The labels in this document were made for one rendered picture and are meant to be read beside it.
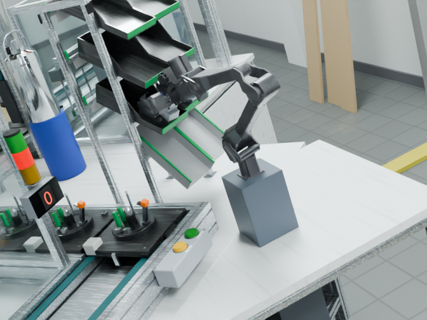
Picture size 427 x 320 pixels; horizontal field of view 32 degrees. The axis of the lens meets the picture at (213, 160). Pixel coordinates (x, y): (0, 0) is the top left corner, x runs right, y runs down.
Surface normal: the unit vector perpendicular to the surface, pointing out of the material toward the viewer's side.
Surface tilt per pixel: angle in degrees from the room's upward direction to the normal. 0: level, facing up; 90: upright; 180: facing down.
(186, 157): 45
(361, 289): 0
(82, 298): 0
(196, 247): 90
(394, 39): 90
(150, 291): 90
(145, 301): 90
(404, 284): 0
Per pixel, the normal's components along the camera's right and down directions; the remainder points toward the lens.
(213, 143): 0.32, -0.59
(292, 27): -0.86, 0.42
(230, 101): 0.85, -0.04
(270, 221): 0.41, 0.25
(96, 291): -0.29, -0.87
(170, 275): -0.44, 0.49
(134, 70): 0.06, -0.77
